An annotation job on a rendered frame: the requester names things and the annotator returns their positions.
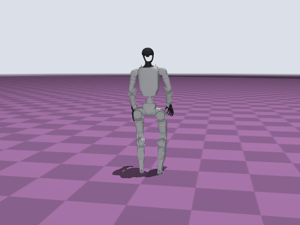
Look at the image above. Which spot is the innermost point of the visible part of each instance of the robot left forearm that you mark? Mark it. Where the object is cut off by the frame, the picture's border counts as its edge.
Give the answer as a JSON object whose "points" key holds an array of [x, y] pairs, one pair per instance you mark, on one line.
{"points": [[132, 100]]}

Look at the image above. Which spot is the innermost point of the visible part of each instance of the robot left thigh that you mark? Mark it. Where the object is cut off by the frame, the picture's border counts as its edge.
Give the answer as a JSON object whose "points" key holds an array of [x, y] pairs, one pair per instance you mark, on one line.
{"points": [[139, 121]]}

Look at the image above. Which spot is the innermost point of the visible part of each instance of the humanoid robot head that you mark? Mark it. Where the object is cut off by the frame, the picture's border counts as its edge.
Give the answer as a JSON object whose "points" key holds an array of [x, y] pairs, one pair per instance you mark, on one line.
{"points": [[147, 52]]}

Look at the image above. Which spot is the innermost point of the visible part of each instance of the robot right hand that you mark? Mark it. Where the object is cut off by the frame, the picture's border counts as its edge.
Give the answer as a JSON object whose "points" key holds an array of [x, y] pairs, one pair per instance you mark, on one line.
{"points": [[170, 110]]}

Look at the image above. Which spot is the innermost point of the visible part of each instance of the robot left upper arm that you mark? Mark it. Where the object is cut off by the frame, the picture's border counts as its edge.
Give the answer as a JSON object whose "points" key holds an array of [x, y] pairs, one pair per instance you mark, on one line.
{"points": [[132, 81]]}

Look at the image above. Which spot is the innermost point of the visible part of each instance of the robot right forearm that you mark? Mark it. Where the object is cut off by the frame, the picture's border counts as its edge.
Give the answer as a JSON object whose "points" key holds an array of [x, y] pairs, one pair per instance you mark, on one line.
{"points": [[169, 98]]}

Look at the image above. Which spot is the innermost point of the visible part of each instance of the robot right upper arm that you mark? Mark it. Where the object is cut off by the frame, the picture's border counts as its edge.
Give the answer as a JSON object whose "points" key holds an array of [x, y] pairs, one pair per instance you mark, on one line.
{"points": [[162, 71]]}

